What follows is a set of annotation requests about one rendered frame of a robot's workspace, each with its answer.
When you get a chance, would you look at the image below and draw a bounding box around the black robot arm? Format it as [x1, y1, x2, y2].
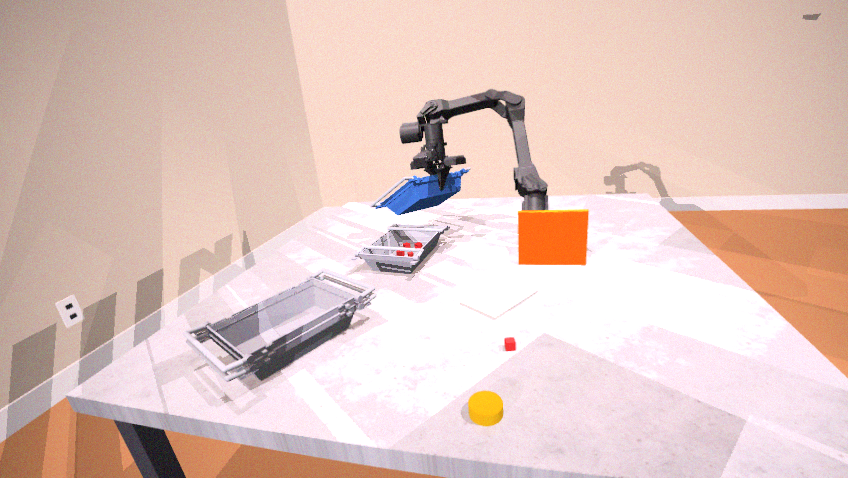
[399, 88, 549, 211]

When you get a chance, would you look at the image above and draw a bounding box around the yellow short cylinder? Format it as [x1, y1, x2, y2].
[468, 391, 503, 426]

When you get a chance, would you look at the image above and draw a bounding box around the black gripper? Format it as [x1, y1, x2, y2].
[410, 139, 467, 190]

